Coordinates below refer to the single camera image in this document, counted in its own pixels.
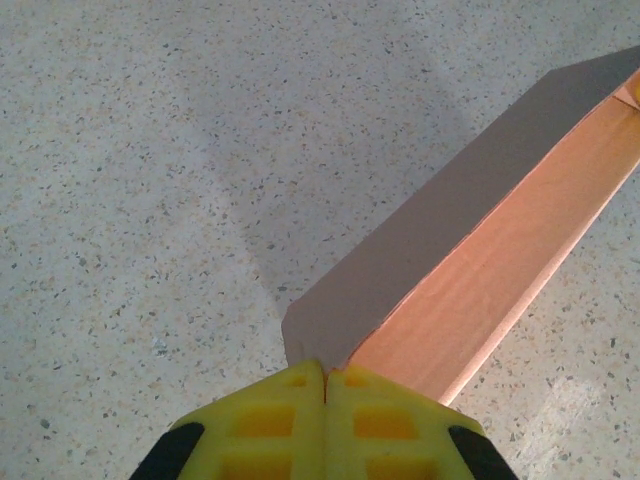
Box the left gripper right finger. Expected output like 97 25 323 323
324 363 519 480

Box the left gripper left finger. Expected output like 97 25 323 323
129 359 327 480

